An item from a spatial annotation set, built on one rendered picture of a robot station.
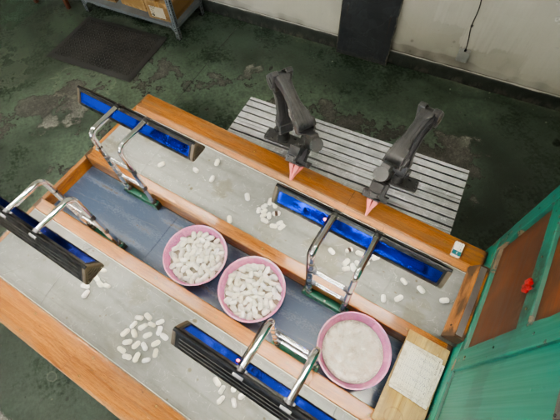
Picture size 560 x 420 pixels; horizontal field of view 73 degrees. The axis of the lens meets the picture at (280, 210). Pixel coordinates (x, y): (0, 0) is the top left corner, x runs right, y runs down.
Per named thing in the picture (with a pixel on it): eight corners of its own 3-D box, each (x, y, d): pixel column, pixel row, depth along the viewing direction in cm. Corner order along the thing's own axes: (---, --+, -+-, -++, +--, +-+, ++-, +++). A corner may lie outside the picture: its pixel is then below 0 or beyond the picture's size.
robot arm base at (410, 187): (419, 184, 169) (424, 172, 172) (377, 169, 174) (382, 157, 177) (414, 193, 176) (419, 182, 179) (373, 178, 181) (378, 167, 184)
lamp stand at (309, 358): (274, 338, 147) (266, 310, 108) (319, 367, 141) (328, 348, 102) (247, 384, 139) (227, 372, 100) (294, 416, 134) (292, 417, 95)
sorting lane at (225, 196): (135, 112, 201) (134, 110, 199) (475, 280, 150) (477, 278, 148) (95, 152, 189) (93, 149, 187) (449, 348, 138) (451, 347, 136)
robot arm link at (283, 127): (293, 132, 184) (287, 73, 158) (281, 137, 183) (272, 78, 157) (288, 125, 188) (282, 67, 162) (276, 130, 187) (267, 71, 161)
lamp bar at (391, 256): (282, 186, 137) (282, 174, 131) (449, 268, 120) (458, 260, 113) (271, 202, 134) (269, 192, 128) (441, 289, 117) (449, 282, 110)
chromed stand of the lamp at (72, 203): (96, 226, 174) (37, 171, 135) (127, 246, 168) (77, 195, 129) (65, 259, 167) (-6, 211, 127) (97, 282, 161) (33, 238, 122)
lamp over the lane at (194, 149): (92, 92, 164) (83, 79, 158) (206, 148, 147) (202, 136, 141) (78, 104, 161) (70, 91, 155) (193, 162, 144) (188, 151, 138)
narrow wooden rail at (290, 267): (102, 160, 195) (91, 147, 185) (442, 351, 144) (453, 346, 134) (94, 167, 193) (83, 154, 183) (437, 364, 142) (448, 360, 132)
